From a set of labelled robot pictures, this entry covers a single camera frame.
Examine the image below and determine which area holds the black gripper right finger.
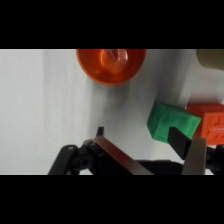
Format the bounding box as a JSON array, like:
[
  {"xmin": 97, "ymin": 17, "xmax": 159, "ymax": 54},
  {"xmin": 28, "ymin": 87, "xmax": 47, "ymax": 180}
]
[{"xmin": 167, "ymin": 126, "xmax": 224, "ymax": 176}]

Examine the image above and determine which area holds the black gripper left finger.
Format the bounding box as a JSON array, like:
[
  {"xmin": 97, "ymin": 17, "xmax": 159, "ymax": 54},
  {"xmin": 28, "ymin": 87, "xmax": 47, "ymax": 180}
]
[{"xmin": 48, "ymin": 126, "xmax": 155, "ymax": 176}]

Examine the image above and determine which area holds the green block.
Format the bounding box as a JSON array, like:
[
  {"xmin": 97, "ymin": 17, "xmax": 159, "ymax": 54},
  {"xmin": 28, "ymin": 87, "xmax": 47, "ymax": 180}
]
[{"xmin": 146, "ymin": 101, "xmax": 202, "ymax": 143}]

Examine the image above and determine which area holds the red block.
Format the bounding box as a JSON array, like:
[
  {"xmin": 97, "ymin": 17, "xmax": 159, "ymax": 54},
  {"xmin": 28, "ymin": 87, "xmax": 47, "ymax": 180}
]
[{"xmin": 185, "ymin": 102, "xmax": 224, "ymax": 146}]

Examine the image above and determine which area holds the orange round dish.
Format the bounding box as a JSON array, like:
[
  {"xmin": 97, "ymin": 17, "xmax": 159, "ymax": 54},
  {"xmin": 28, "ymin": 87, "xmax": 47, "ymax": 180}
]
[{"xmin": 75, "ymin": 49, "xmax": 147, "ymax": 86}]

